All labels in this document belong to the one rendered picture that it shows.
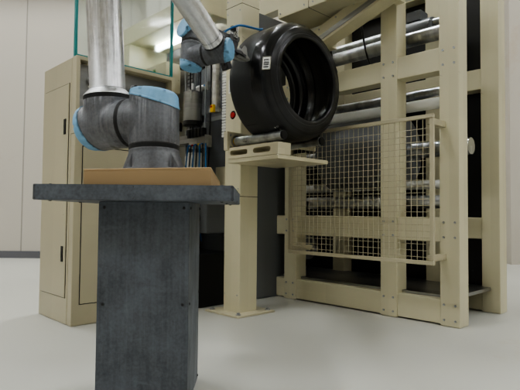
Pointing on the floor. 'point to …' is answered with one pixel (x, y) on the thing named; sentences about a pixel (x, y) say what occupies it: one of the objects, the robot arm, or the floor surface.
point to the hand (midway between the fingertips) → (247, 60)
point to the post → (232, 285)
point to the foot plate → (239, 313)
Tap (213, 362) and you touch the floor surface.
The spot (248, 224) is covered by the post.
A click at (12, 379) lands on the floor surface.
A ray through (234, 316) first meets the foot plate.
